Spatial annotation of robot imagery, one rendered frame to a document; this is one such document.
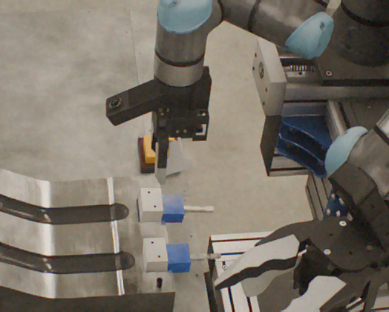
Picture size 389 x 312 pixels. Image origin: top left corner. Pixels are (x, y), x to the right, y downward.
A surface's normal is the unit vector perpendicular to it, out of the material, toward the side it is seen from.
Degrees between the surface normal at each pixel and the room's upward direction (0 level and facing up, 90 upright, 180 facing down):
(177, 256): 0
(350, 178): 32
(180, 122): 90
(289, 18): 50
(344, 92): 90
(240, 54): 1
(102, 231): 2
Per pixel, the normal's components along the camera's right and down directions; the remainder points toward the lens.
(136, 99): -0.41, -0.59
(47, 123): 0.09, -0.69
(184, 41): 0.11, 0.73
